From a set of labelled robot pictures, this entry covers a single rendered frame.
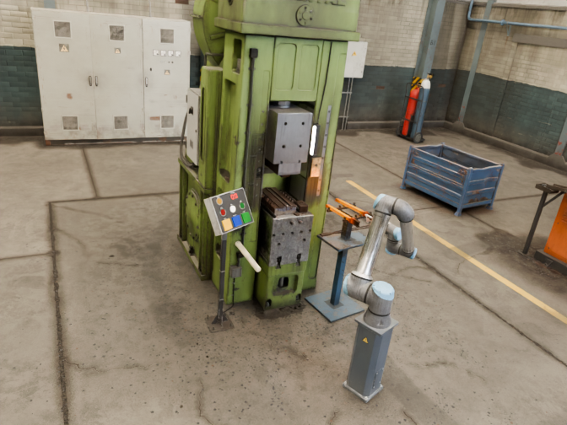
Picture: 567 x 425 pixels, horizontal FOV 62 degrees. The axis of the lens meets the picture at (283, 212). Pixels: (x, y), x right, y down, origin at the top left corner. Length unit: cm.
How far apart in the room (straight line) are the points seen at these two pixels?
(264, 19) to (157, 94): 539
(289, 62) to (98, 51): 520
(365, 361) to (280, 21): 246
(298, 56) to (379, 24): 759
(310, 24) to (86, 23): 528
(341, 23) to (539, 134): 804
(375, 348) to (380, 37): 882
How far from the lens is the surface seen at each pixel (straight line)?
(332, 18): 381
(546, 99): 1136
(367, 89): 1135
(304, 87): 382
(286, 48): 370
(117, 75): 859
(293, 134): 369
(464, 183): 704
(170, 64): 872
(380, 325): 330
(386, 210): 322
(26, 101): 926
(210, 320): 414
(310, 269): 454
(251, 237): 406
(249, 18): 352
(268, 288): 416
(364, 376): 352
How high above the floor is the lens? 251
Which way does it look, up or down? 24 degrees down
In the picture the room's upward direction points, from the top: 6 degrees clockwise
